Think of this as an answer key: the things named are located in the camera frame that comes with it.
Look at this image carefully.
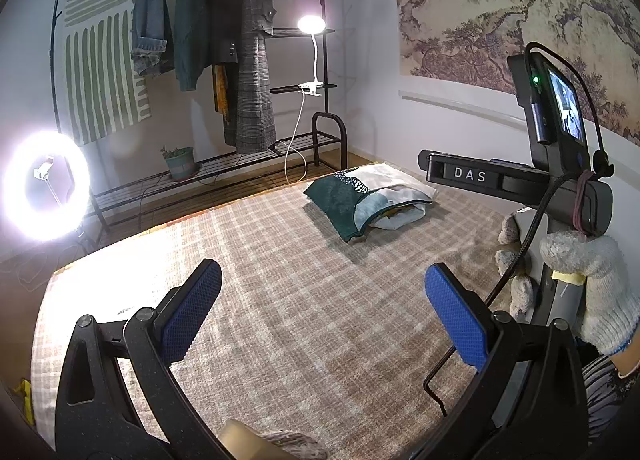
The green jacket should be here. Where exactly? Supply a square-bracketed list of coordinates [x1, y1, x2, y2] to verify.
[172, 0, 211, 92]

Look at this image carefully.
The ring light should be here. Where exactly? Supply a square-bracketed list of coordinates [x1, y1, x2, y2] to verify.
[0, 130, 92, 242]

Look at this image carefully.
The printed patterned cloth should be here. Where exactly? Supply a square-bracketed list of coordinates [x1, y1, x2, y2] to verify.
[332, 167, 403, 237]

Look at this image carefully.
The potted plant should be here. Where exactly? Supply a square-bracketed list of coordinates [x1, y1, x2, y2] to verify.
[160, 144, 197, 182]

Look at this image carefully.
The yellow scarf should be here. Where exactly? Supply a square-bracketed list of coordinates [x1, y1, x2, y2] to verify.
[212, 63, 231, 116]

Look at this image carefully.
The dark brown jacket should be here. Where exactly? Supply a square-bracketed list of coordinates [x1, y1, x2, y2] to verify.
[201, 0, 241, 66]

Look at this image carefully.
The person's right forearm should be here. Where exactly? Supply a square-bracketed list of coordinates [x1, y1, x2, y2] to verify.
[580, 340, 640, 446]

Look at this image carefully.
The black metal clothes rack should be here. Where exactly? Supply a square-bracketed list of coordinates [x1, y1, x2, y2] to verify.
[47, 0, 348, 241]

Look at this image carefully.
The dark green garment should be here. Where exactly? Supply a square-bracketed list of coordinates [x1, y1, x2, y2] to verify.
[304, 175, 373, 243]

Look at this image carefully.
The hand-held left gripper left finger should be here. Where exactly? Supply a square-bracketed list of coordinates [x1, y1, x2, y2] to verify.
[54, 257, 236, 460]

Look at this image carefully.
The white clip lamp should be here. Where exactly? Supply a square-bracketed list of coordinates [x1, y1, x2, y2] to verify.
[297, 14, 327, 97]

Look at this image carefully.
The person's left hand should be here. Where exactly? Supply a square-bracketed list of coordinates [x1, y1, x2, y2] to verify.
[260, 431, 329, 460]

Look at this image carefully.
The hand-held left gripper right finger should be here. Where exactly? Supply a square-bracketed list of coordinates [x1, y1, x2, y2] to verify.
[405, 263, 591, 460]

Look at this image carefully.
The beige plaid blanket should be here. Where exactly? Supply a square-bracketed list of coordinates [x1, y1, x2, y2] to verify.
[30, 167, 551, 460]

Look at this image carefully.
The green striped wall hanging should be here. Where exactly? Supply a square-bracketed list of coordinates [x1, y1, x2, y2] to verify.
[60, 0, 153, 147]

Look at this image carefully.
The landscape wall mural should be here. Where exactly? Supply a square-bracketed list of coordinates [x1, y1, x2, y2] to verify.
[392, 0, 640, 146]

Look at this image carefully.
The white lamp cable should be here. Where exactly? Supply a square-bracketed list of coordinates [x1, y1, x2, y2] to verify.
[272, 90, 308, 186]

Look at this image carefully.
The white phone holder clip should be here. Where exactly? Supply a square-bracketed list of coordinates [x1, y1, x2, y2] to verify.
[32, 154, 57, 181]

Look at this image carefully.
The cream white garment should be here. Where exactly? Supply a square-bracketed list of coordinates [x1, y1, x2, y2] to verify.
[350, 164, 438, 232]

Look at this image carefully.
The thin black cable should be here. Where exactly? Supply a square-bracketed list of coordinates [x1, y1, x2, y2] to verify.
[524, 42, 613, 176]

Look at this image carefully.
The grey plaid coat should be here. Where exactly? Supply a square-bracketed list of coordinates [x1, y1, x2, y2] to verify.
[222, 0, 278, 155]

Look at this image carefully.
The blue denim jacket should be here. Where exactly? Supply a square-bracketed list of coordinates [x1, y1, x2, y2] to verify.
[131, 0, 173, 77]

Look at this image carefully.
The person's right hand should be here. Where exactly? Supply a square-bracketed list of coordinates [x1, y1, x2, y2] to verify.
[495, 213, 640, 356]

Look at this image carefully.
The thick braided black cable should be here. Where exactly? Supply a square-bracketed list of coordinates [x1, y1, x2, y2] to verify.
[424, 173, 593, 417]

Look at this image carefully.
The purple elastic band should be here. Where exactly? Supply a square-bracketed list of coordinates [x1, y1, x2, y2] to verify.
[571, 174, 595, 232]

